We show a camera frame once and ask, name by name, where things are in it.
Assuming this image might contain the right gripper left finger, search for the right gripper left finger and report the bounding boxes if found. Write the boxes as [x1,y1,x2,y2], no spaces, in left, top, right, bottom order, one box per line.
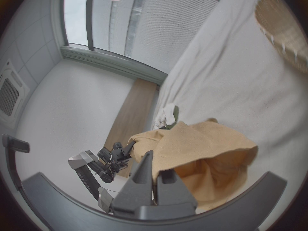
[112,150,154,217]

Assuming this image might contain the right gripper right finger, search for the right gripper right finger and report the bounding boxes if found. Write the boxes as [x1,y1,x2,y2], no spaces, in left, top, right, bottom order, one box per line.
[156,169,196,215]

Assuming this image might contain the tan shorts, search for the tan shorts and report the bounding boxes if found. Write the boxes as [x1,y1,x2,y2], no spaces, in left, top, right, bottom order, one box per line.
[129,118,259,212]

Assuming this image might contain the bed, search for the bed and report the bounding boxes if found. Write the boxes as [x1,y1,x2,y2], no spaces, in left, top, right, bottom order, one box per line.
[103,0,308,212]

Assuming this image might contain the round woven basket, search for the round woven basket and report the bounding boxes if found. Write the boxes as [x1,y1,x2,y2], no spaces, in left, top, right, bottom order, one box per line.
[255,0,308,73]

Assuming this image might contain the pile of clothes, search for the pile of clothes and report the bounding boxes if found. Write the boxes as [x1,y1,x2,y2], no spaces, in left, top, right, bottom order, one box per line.
[154,103,180,130]

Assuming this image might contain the white ceiling air vent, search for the white ceiling air vent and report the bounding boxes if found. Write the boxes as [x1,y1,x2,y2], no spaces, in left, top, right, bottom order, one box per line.
[0,59,31,129]

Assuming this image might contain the window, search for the window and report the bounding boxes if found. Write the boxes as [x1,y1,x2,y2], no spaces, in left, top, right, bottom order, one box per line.
[52,0,224,64]

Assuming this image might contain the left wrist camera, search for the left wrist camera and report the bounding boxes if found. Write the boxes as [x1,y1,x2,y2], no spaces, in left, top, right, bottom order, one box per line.
[111,141,124,156]

